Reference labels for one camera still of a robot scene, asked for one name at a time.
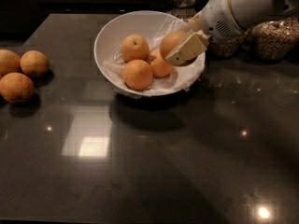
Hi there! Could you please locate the upper left table orange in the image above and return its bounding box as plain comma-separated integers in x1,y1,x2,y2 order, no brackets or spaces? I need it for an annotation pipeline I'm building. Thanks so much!
0,49,21,76

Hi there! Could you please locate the white bowl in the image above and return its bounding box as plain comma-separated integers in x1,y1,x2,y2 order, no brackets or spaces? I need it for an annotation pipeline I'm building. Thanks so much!
93,10,206,99

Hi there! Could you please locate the middle glass cereal jar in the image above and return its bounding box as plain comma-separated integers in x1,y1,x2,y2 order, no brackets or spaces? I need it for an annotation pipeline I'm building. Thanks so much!
207,31,249,59

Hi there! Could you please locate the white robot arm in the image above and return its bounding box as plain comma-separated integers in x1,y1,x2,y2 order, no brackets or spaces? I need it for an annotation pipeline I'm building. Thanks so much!
165,0,299,66

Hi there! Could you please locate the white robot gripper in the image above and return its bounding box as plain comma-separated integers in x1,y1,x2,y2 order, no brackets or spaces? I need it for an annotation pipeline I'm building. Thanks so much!
165,0,244,66

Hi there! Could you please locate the front table orange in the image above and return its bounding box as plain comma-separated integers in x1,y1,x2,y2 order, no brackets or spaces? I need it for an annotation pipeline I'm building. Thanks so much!
0,73,35,105

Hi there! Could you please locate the right glass cereal jar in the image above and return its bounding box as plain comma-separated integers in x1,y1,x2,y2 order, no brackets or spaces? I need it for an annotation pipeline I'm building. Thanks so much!
250,16,299,61

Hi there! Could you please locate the left glass cereal jar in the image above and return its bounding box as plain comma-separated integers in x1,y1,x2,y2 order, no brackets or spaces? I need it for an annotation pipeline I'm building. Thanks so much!
169,0,196,21

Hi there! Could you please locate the glass cereal jar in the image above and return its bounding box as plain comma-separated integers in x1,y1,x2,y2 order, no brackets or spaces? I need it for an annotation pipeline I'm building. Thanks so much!
169,0,196,21
250,16,299,61
207,31,249,59

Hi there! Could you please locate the upper right table orange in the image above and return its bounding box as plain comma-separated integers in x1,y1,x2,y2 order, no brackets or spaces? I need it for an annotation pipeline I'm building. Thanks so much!
21,50,50,77

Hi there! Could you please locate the table orange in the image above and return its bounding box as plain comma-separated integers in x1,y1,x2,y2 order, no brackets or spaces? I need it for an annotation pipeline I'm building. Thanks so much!
0,49,21,76
21,50,50,77
0,73,35,105

